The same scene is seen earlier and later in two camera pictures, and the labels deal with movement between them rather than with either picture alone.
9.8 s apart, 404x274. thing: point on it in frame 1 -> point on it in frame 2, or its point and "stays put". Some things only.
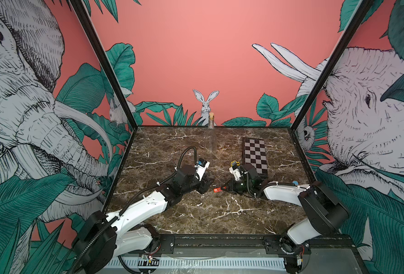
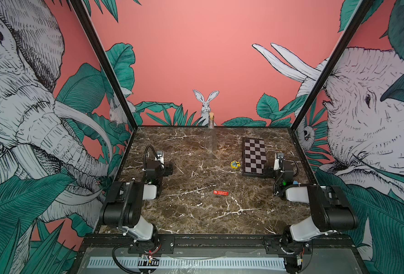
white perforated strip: [197, 262] stays put
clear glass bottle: [210, 138] stays put
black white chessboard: [254, 152] stays put
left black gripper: [204, 185] -> [166, 170]
